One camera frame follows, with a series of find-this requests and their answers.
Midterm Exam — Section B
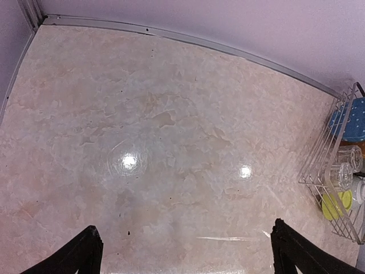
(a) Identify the lime green bowl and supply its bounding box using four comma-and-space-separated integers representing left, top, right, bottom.
321, 190, 352, 221

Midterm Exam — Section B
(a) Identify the wire dish rack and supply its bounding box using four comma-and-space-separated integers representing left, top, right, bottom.
299, 82, 364, 244

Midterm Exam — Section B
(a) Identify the blue polka dot plate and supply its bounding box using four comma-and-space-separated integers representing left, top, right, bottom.
329, 98, 365, 143

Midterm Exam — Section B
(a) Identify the aluminium frame rail back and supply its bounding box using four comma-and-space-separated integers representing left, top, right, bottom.
43, 14, 340, 98

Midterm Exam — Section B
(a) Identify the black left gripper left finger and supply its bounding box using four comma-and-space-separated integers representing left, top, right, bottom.
24, 225, 103, 273

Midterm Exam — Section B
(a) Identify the aluminium frame post left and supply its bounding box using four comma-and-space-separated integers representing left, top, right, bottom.
17, 0, 44, 33

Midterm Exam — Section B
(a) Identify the clear glass cup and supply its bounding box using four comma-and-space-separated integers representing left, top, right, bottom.
336, 145, 363, 173
330, 163, 353, 191

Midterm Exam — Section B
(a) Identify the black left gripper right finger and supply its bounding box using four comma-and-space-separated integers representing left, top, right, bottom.
270, 219, 362, 273

